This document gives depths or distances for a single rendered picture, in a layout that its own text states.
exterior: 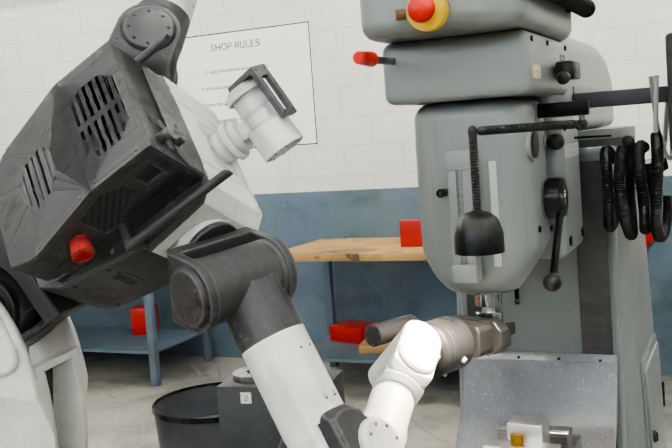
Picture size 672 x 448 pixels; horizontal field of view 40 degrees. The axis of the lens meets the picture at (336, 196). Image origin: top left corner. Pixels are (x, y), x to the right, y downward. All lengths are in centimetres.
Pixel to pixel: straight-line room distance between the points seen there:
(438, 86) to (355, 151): 477
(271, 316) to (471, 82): 51
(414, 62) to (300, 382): 57
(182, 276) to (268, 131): 26
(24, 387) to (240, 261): 42
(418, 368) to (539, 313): 67
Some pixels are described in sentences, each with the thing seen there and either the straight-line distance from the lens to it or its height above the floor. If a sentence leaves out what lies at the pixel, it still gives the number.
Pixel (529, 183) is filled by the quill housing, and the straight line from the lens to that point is 150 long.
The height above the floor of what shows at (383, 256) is 86.
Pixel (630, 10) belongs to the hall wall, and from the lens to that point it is 578.
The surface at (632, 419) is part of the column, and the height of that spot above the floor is 96.
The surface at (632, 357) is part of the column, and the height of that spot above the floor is 109.
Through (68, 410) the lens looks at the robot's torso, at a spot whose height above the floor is 118.
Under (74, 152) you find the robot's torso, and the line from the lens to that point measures 124.
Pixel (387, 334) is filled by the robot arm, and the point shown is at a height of 128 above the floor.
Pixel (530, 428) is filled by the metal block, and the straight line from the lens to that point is 161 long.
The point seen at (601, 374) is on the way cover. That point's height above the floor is 107.
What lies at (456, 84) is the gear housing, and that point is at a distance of 145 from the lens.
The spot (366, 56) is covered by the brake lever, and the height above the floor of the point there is 170.
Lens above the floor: 159
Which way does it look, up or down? 4 degrees down
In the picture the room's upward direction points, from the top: 4 degrees counter-clockwise
